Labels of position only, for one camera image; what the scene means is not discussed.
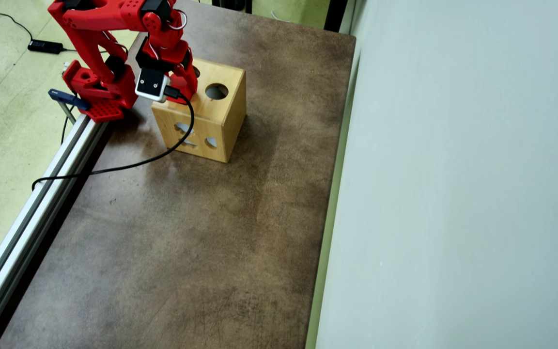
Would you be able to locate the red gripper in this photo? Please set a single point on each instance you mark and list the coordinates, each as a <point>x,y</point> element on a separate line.
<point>188,80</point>

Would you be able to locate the red robot arm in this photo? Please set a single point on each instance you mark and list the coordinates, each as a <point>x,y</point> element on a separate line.
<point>90,29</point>

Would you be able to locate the wooden shape sorter box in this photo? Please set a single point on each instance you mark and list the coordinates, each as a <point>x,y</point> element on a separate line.
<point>221,121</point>

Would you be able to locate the black furniture base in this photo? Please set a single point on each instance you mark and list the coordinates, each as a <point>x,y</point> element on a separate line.
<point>231,5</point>

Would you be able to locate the blue clamp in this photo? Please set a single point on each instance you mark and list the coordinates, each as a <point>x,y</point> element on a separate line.
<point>68,98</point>

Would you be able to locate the black power adapter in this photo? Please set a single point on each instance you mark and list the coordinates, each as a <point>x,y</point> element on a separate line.
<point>45,46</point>

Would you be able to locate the black furniture leg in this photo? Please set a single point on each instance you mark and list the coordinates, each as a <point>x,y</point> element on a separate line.
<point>335,14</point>

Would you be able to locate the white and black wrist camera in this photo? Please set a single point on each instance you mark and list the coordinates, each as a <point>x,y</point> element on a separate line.
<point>151,85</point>

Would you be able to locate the aluminium profile rail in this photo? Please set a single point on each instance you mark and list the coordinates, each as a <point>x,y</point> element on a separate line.
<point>27,228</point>

